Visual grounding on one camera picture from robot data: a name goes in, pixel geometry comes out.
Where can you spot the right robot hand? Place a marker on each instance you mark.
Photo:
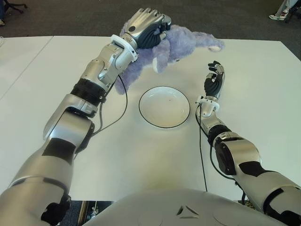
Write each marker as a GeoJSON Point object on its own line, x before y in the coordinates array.
{"type": "Point", "coordinates": [214, 84]}

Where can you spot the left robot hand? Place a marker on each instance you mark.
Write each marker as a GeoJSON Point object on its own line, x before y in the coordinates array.
{"type": "Point", "coordinates": [141, 26]}

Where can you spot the purple plush bunny doll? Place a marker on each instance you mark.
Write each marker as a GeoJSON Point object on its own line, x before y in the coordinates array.
{"type": "Point", "coordinates": [178, 44]}

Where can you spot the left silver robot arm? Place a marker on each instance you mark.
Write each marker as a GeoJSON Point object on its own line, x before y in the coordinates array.
{"type": "Point", "coordinates": [70, 131]}

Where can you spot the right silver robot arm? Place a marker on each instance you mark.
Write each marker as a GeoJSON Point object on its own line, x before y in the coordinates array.
{"type": "Point", "coordinates": [244, 160]}

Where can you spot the white plate with black rim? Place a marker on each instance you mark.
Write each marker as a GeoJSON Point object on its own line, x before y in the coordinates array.
{"type": "Point", "coordinates": [164, 107]}

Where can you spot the seated person in light trousers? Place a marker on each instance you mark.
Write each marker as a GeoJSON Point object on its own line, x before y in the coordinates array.
{"type": "Point", "coordinates": [276, 16]}

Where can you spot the dark patterned sneaker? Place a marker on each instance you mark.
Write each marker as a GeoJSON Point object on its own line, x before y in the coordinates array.
{"type": "Point", "coordinates": [248, 203]}

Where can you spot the silver robot torso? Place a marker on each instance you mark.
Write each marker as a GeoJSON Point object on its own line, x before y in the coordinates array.
{"type": "Point", "coordinates": [164, 207]}

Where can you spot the person in white shoe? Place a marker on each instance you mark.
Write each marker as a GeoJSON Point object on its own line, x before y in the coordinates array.
{"type": "Point", "coordinates": [1, 22]}

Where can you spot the metal support frame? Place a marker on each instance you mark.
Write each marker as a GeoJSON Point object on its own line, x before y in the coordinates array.
{"type": "Point", "coordinates": [94, 209]}

